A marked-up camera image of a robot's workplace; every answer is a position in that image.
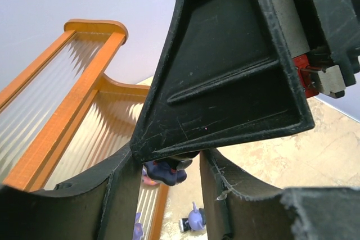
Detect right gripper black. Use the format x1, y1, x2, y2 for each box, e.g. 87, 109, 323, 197
261, 0, 360, 99

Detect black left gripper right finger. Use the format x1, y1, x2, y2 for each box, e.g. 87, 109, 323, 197
200, 149, 359, 239

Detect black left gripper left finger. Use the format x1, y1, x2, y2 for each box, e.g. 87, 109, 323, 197
1, 144, 141, 239

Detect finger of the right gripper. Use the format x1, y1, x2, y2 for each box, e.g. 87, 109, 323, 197
130, 0, 314, 162

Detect purple figure dark wings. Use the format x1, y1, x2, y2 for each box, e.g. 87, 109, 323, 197
178, 202, 206, 233

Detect purple bunny red bow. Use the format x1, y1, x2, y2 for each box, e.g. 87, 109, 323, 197
132, 212, 143, 240

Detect black figure toy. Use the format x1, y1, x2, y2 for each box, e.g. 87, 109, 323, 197
143, 155, 194, 187

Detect orange three-tier ribbed shelf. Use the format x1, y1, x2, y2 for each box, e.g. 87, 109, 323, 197
1, 19, 168, 239

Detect purple bunny pink base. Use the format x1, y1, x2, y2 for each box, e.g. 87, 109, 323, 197
142, 167, 159, 186

